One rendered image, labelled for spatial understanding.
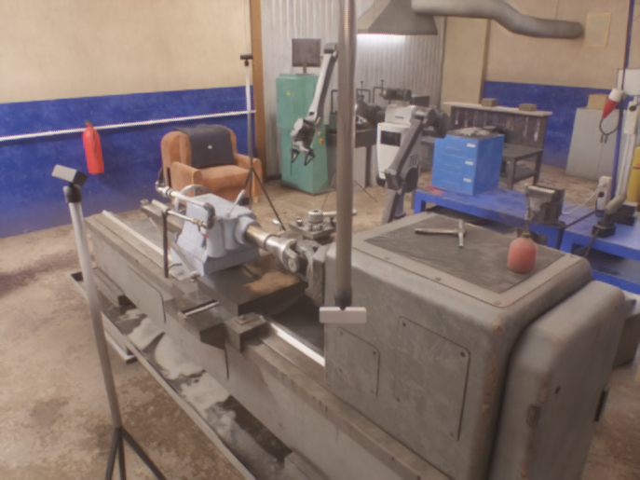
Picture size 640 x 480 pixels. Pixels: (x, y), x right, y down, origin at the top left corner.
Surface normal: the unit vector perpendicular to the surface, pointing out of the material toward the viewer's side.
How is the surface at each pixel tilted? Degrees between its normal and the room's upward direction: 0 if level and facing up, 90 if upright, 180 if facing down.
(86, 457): 0
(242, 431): 0
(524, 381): 90
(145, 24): 90
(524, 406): 90
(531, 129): 90
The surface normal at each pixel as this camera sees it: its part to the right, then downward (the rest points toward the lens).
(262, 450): 0.00, -0.93
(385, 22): 0.65, 0.14
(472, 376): -0.75, 0.24
